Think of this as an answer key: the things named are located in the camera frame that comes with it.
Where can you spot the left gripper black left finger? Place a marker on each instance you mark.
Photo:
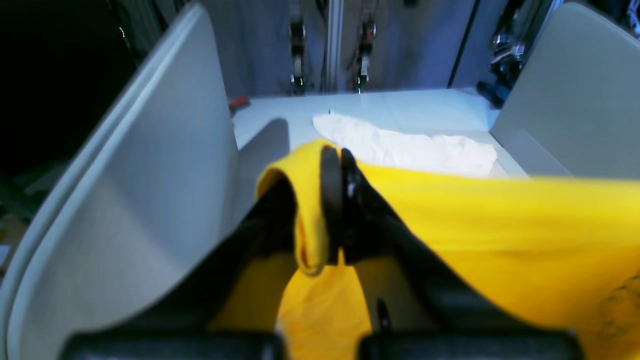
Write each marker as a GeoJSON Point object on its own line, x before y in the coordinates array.
{"type": "Point", "coordinates": [226, 308]}

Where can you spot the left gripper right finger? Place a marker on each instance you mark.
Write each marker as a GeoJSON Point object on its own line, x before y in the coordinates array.
{"type": "Point", "coordinates": [419, 307]}

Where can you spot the orange t-shirt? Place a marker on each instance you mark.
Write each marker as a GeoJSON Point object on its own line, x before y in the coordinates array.
{"type": "Point", "coordinates": [561, 254]}

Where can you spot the grey side panel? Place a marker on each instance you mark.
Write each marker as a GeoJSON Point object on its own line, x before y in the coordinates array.
{"type": "Point", "coordinates": [147, 197]}

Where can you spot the white cloth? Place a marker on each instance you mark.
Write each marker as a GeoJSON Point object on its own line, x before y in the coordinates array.
{"type": "Point", "coordinates": [454, 155]}

